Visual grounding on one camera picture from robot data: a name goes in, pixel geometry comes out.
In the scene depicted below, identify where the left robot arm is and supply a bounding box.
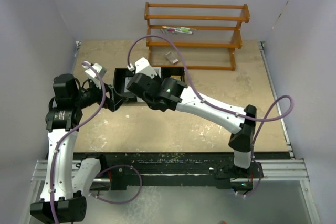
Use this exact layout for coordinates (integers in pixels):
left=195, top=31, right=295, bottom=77
left=30, top=73, right=125, bottom=223

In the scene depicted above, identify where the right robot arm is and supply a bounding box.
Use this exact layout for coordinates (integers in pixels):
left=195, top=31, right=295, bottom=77
left=126, top=73, right=256, bottom=177

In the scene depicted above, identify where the yellow card stack in tray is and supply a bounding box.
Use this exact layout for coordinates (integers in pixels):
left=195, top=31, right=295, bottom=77
left=171, top=76, right=184, bottom=82

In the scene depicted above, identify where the black and white organiser tray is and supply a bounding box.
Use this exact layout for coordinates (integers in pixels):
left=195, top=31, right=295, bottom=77
left=113, top=67, right=185, bottom=103

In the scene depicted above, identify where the small grey box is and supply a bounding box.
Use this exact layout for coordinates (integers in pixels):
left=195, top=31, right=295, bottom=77
left=165, top=51, right=179, bottom=65

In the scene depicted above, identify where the bundle of coloured pens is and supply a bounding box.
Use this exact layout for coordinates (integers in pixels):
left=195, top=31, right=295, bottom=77
left=161, top=26, right=196, bottom=35

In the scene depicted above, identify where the wooden three-tier shelf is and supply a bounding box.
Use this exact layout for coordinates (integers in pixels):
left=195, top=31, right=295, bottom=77
left=144, top=2, right=250, bottom=71

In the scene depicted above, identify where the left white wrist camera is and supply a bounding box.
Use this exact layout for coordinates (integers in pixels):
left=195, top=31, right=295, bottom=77
left=82, top=61, right=107, bottom=89

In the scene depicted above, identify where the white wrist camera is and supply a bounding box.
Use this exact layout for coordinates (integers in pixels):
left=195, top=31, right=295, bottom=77
left=127, top=57, right=158, bottom=79
left=82, top=61, right=107, bottom=89

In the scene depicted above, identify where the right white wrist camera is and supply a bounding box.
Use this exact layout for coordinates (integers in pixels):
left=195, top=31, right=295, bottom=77
left=127, top=57, right=158, bottom=79

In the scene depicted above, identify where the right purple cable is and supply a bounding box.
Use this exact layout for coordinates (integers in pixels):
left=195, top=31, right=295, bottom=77
left=127, top=35, right=295, bottom=198

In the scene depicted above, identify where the aluminium frame rail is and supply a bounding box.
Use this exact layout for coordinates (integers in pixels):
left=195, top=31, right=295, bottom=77
left=31, top=160, right=309, bottom=183

